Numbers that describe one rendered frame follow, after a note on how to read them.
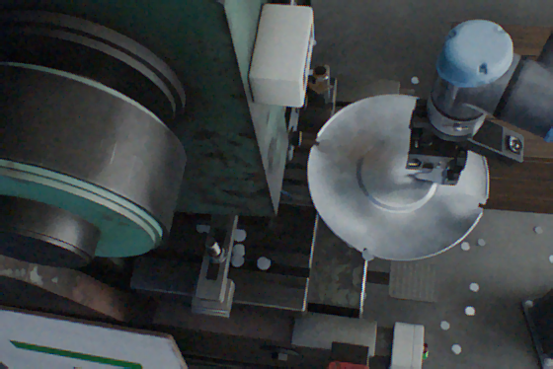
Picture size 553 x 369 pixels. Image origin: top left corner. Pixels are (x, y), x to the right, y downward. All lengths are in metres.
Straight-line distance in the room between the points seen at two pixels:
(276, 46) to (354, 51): 1.63
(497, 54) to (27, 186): 0.51
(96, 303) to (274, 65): 0.76
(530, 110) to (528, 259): 1.17
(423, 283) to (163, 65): 1.26
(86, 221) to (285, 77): 0.18
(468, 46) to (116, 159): 0.44
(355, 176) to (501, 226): 0.92
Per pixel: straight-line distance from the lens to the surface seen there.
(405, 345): 1.13
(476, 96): 0.75
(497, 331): 1.81
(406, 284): 1.63
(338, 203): 1.02
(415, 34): 2.17
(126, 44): 0.45
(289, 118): 0.87
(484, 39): 0.74
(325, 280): 1.12
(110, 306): 1.19
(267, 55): 0.49
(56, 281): 1.08
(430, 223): 1.02
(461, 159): 0.91
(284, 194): 1.03
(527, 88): 0.74
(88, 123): 0.40
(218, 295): 1.02
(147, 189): 0.42
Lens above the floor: 1.73
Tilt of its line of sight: 66 degrees down
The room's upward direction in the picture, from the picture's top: 12 degrees counter-clockwise
